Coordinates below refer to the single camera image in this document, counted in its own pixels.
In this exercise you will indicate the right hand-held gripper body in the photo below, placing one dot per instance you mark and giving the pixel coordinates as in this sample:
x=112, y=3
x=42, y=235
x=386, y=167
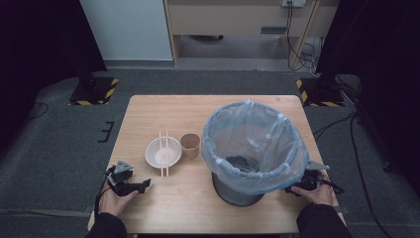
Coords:
x=312, y=180

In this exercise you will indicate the white disposable bowl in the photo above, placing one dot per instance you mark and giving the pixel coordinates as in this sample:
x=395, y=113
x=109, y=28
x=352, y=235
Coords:
x=155, y=152

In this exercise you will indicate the grey metal trash can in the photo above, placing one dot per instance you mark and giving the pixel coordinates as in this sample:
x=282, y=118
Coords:
x=236, y=197

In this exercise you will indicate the person's left hand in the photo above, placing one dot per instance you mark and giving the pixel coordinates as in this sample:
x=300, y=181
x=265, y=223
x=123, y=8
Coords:
x=114, y=202

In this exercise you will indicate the beige wooden cabinet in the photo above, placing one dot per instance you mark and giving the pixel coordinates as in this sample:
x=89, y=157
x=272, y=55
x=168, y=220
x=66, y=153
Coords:
x=231, y=16

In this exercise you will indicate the black curtain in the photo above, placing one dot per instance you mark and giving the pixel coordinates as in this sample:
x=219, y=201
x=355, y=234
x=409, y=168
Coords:
x=39, y=39
x=379, y=49

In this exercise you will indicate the white power outlet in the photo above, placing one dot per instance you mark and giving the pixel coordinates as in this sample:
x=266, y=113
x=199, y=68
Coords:
x=294, y=2

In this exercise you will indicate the person's right hand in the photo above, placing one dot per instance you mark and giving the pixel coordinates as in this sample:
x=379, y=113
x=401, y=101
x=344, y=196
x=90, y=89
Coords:
x=318, y=195

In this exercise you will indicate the black striped stand base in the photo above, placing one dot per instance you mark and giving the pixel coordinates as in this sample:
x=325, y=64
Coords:
x=318, y=95
x=99, y=94

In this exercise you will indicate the white partition panel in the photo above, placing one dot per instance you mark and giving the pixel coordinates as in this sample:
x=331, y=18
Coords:
x=125, y=29

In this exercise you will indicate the brown paper cup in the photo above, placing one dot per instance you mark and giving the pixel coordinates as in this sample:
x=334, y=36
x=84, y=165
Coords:
x=190, y=147

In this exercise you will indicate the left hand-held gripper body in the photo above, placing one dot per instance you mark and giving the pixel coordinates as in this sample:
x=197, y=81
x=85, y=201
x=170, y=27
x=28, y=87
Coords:
x=119, y=175

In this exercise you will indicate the wooden chopstick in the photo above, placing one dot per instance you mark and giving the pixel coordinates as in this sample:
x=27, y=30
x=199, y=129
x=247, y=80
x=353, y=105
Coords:
x=160, y=165
x=167, y=165

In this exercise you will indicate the bin with blue bag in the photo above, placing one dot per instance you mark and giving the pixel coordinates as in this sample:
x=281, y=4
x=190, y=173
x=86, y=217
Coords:
x=254, y=132

